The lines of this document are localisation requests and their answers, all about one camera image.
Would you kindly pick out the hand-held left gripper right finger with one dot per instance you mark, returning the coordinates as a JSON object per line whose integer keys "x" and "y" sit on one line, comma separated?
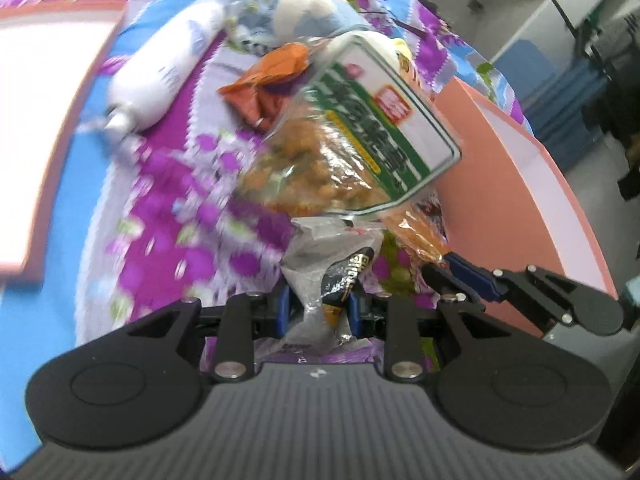
{"x": 357, "y": 312}

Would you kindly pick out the white plastic bottle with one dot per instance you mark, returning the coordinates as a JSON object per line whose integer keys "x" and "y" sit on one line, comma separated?
{"x": 160, "y": 70}

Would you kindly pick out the silver snack packet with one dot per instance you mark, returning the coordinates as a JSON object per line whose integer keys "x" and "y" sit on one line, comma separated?
{"x": 320, "y": 265}

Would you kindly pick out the pink box lid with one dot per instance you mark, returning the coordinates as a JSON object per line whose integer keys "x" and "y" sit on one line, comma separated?
{"x": 30, "y": 135}

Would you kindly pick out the purple floral blanket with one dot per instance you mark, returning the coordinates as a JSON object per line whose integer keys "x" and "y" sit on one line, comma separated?
{"x": 165, "y": 200}

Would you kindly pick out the clear plastic bag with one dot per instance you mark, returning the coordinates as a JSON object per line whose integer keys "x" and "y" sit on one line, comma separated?
{"x": 245, "y": 20}

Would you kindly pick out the black metal rack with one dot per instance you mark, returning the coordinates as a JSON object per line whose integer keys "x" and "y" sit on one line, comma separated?
{"x": 620, "y": 90}

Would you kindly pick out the red orange snack packet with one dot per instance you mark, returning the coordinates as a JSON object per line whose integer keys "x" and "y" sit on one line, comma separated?
{"x": 415, "y": 232}

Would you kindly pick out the blue storage bin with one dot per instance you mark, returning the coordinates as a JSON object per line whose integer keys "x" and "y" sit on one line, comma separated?
{"x": 540, "y": 80}

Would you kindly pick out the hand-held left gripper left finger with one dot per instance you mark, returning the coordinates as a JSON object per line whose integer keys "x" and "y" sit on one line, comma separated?
{"x": 281, "y": 307}

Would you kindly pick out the pink cardboard box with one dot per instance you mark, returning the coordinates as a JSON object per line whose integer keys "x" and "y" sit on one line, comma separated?
{"x": 500, "y": 185}

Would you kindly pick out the blue white plush toy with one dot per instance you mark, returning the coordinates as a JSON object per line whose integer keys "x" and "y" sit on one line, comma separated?
{"x": 310, "y": 10}

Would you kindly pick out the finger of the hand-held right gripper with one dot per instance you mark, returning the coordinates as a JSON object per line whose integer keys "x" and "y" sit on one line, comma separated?
{"x": 445, "y": 282}
{"x": 475, "y": 277}

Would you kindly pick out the green label snack bag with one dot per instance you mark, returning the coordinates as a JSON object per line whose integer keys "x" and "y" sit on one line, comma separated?
{"x": 370, "y": 125}

